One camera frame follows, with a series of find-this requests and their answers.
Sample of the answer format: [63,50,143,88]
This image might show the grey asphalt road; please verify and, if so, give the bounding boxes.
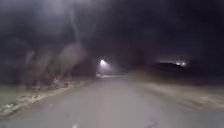
[0,74,224,128]

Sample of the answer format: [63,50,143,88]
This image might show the row of dark trees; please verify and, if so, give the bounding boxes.
[0,36,101,91]

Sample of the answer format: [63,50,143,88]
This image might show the distant lit building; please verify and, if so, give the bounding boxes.
[159,59,190,68]

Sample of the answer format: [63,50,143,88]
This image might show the pale grassy bank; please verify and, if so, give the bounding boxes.
[128,63,224,113]

